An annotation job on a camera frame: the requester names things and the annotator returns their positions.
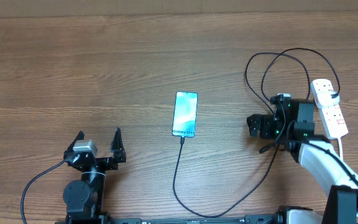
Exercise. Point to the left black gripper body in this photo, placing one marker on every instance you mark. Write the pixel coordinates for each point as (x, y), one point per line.
(105, 163)

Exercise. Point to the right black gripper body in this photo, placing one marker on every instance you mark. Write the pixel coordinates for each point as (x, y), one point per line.
(270, 129)

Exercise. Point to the blue Samsung Galaxy smartphone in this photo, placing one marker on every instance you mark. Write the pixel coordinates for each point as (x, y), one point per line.
(184, 115)

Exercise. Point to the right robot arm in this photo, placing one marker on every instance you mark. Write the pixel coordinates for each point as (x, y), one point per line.
(291, 125)

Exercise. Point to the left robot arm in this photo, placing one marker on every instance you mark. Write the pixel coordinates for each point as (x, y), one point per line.
(84, 197)

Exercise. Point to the white charger plug adapter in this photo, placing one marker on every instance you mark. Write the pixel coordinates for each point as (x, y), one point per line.
(327, 98)

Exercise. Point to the white power strip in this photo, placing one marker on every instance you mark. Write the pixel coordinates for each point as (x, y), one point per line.
(332, 119)

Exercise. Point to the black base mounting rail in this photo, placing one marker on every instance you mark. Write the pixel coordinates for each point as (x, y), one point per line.
(179, 220)

